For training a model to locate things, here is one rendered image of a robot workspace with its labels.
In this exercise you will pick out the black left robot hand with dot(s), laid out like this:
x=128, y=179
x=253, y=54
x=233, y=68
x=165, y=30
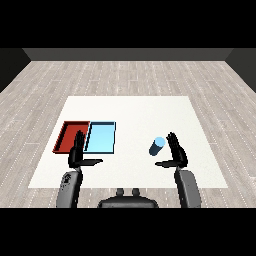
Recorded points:
x=76, y=156

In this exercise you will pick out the light blue shallow open box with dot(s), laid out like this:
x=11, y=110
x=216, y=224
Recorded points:
x=100, y=137

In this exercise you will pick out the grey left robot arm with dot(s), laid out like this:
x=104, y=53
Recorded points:
x=69, y=190

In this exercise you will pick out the small blue can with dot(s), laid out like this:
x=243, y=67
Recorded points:
x=156, y=146

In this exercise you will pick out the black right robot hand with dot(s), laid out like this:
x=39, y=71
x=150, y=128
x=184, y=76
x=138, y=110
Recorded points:
x=178, y=154

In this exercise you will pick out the dark grey robot body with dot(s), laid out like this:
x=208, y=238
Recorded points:
x=128, y=201

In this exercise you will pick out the red shallow open box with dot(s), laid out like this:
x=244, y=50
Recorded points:
x=70, y=137

